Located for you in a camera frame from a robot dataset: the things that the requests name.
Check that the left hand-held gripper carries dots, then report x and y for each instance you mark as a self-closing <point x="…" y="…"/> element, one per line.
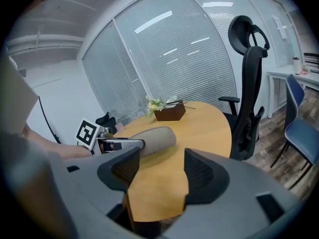
<point x="87" y="133"/>

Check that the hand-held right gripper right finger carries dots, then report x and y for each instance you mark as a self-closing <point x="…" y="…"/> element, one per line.
<point x="236" y="195"/>

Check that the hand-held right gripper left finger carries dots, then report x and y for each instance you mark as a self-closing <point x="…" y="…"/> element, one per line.
<point x="87" y="183"/>

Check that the beige oblong pouch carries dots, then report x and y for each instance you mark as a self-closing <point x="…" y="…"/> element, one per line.
<point x="159" y="139"/>

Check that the person's left forearm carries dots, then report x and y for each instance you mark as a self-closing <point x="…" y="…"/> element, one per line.
<point x="62" y="148"/>

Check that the black office chair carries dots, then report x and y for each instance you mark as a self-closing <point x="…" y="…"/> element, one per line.
<point x="246" y="96"/>
<point x="106" y="122"/>

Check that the pale artificial flower bunch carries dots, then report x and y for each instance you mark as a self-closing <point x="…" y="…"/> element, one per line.
<point x="154" y="106"/>

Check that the dark brown wooden tissue box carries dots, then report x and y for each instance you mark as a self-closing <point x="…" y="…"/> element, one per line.
<point x="170" y="113"/>

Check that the black metal stand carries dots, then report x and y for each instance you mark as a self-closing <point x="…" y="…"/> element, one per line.
<point x="48" y="123"/>

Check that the round wooden table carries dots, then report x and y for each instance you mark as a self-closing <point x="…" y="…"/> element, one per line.
<point x="199" y="133"/>

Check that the blue padded chair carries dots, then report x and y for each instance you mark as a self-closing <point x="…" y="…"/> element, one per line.
<point x="299" y="138"/>

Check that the person's grey shirt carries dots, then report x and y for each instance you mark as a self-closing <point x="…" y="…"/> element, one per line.
<point x="12" y="101"/>

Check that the white rectangular desk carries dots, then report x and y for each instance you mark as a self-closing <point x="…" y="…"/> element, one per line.
<point x="281" y="75"/>

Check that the white bottle with dark lid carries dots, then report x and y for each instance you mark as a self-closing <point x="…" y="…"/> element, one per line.
<point x="296" y="66"/>

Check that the pink flower bunch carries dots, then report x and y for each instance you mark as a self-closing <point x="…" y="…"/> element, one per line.
<point x="305" y="69"/>

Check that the black metal railing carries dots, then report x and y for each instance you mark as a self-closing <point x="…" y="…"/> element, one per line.
<point x="311" y="62"/>

